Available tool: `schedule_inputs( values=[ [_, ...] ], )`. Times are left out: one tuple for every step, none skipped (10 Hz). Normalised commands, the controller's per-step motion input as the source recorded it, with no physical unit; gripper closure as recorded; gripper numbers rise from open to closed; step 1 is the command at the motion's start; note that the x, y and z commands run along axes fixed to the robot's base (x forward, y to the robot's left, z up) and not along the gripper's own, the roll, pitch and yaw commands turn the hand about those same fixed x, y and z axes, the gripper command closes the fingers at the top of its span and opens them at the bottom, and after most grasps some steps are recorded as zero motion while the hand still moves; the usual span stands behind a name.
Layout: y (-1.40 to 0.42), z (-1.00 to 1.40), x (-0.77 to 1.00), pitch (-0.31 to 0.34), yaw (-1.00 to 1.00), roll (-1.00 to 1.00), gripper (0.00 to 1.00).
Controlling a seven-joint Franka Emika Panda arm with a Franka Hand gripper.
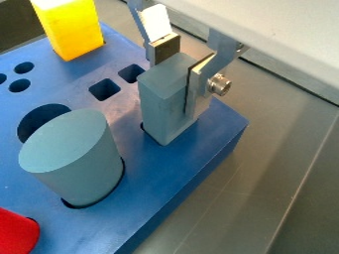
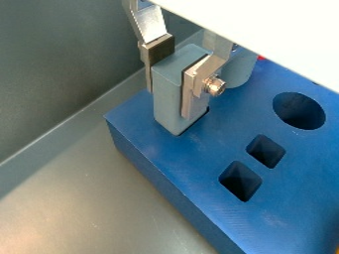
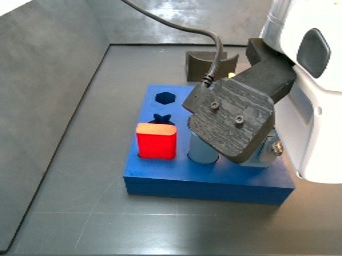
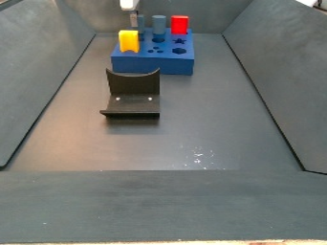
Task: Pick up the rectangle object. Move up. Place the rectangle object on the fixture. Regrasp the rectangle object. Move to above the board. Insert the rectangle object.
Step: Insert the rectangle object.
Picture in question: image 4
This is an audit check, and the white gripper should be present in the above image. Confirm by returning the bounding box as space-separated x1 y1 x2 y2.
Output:
120 0 139 28

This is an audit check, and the light blue rectangular block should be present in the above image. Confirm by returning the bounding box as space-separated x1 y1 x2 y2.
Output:
136 14 146 41

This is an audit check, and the blue shape sorter board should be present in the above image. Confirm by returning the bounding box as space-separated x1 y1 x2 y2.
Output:
111 28 194 76

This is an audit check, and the black curved fixture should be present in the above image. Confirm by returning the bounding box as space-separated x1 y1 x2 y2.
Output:
100 70 160 118

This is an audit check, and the light blue cylinder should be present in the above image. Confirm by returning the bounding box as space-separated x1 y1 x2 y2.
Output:
152 15 166 34

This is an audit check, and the yellow arch block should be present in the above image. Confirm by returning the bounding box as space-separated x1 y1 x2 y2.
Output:
119 30 139 53

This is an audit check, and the red rounded block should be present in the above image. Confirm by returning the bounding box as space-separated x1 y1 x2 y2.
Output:
171 15 190 34

